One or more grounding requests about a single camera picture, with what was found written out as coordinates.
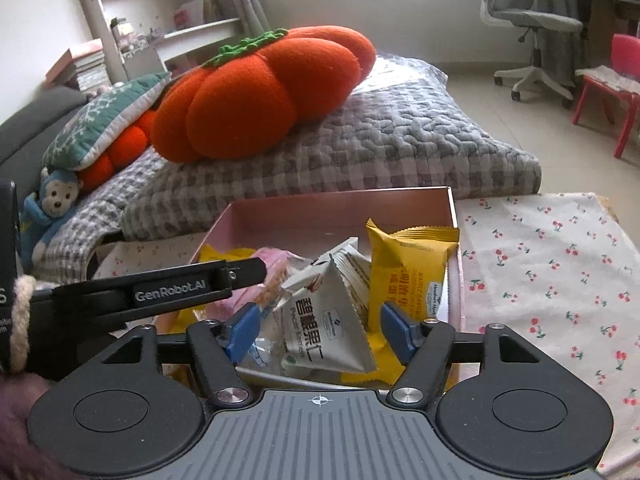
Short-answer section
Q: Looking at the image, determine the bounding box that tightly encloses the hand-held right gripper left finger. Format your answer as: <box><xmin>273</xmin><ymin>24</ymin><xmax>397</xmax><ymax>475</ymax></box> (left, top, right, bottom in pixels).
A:
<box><xmin>97</xmin><ymin>304</ymin><xmax>263</xmax><ymax>409</ymax></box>

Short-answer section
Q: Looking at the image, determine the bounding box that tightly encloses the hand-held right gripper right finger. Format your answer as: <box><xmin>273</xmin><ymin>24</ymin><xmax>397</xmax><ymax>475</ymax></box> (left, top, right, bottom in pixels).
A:
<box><xmin>380</xmin><ymin>302</ymin><xmax>544</xmax><ymax>407</ymax></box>

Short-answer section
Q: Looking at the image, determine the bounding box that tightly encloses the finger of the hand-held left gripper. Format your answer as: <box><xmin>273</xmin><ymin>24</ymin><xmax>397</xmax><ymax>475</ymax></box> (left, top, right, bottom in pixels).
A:
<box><xmin>31</xmin><ymin>256</ymin><xmax>269</xmax><ymax>332</ymax></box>

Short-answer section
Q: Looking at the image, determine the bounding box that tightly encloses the white triangular nut packet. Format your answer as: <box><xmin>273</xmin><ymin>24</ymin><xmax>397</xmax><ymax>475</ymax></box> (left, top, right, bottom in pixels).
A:
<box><xmin>272</xmin><ymin>255</ymin><xmax>379</xmax><ymax>376</ymax></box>

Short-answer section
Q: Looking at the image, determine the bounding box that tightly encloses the pink snack packet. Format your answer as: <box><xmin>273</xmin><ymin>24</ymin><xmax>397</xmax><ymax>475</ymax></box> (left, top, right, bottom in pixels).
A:
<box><xmin>200</xmin><ymin>246</ymin><xmax>312</xmax><ymax>317</ymax></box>

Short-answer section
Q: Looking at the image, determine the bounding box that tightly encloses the pink cardboard box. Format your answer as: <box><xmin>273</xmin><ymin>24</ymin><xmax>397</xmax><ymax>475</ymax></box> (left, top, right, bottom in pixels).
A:
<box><xmin>186</xmin><ymin>186</ymin><xmax>469</xmax><ymax>387</ymax></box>

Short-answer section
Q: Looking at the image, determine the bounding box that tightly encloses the person's left forearm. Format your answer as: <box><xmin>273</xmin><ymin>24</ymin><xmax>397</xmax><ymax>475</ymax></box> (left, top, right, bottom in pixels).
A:
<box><xmin>0</xmin><ymin>370</ymin><xmax>68</xmax><ymax>480</ymax></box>

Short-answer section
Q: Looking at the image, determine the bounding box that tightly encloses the white and blue snack packet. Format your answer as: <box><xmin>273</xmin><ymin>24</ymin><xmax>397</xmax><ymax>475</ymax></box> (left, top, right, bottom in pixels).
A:
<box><xmin>244</xmin><ymin>330</ymin><xmax>287</xmax><ymax>372</ymax></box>

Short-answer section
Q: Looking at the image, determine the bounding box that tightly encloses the clear brown biscuit packet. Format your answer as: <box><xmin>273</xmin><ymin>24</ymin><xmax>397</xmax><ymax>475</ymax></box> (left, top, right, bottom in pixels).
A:
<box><xmin>256</xmin><ymin>271</ymin><xmax>289</xmax><ymax>319</ymax></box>

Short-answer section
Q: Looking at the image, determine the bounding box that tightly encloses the yellow snack packet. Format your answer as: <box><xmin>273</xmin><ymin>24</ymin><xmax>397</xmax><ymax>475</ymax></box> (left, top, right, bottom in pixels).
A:
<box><xmin>365</xmin><ymin>218</ymin><xmax>461</xmax><ymax>387</ymax></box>
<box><xmin>175</xmin><ymin>243</ymin><xmax>257</xmax><ymax>333</ymax></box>

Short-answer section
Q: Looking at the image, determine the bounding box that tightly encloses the blue monkey plush toy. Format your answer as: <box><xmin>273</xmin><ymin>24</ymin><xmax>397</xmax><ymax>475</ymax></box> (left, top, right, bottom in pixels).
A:
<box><xmin>19</xmin><ymin>166</ymin><xmax>84</xmax><ymax>272</ymax></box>

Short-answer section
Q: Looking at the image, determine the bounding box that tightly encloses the grey checkered blanket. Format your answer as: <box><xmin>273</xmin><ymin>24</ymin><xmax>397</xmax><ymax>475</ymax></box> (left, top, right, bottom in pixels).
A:
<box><xmin>30</xmin><ymin>149</ymin><xmax>168</xmax><ymax>287</ymax></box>

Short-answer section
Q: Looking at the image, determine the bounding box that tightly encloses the grey sofa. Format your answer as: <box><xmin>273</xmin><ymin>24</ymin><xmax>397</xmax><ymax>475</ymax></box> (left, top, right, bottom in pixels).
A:
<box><xmin>0</xmin><ymin>85</ymin><xmax>89</xmax><ymax>182</ymax></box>

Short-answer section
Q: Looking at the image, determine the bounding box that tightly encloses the small orange pumpkin pillow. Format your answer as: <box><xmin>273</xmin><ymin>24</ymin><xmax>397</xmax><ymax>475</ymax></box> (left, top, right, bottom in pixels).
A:
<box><xmin>76</xmin><ymin>109</ymin><xmax>162</xmax><ymax>194</ymax></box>

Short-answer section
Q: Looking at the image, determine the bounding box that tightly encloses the cherry print cloth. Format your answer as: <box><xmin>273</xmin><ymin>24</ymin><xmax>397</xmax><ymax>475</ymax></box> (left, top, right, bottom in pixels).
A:
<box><xmin>96</xmin><ymin>191</ymin><xmax>640</xmax><ymax>480</ymax></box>

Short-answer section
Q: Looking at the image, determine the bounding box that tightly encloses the green and white cushion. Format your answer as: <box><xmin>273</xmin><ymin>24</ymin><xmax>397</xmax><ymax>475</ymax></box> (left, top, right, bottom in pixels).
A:
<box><xmin>41</xmin><ymin>71</ymin><xmax>174</xmax><ymax>172</ymax></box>

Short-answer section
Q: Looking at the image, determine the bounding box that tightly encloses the grey checkered pillow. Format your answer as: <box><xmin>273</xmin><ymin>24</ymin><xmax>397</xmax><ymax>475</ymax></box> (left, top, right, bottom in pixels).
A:
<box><xmin>121</xmin><ymin>54</ymin><xmax>544</xmax><ymax>242</ymax></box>

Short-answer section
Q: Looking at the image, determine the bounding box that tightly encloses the stack of books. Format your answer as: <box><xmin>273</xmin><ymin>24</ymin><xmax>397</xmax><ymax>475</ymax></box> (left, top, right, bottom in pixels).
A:
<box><xmin>44</xmin><ymin>38</ymin><xmax>109</xmax><ymax>92</ymax></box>

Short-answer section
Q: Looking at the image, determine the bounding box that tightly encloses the large orange pumpkin pillow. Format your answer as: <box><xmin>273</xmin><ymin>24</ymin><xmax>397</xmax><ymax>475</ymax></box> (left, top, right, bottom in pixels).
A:
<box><xmin>150</xmin><ymin>26</ymin><xmax>377</xmax><ymax>164</ymax></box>

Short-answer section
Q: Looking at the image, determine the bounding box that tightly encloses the white bookshelf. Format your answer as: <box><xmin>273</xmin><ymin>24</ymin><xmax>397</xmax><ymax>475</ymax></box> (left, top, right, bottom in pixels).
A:
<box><xmin>69</xmin><ymin>0</ymin><xmax>252</xmax><ymax>92</ymax></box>

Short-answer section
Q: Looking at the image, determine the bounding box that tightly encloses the pink plastic child chair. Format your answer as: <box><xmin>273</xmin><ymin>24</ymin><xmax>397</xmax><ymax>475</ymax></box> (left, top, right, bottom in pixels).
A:
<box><xmin>571</xmin><ymin>33</ymin><xmax>640</xmax><ymax>159</ymax></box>

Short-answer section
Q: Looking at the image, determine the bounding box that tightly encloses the newspaper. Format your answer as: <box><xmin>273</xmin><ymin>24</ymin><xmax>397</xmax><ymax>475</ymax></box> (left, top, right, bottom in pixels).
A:
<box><xmin>575</xmin><ymin>65</ymin><xmax>640</xmax><ymax>96</ymax></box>

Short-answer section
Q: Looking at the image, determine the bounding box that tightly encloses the grey office chair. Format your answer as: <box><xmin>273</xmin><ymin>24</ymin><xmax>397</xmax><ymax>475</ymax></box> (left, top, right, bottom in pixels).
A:
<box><xmin>471</xmin><ymin>0</ymin><xmax>587</xmax><ymax>109</ymax></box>

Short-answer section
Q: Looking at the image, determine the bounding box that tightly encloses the beige rope loop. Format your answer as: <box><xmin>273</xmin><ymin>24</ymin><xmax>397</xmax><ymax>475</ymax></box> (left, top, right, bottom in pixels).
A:
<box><xmin>7</xmin><ymin>274</ymin><xmax>37</xmax><ymax>374</ymax></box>

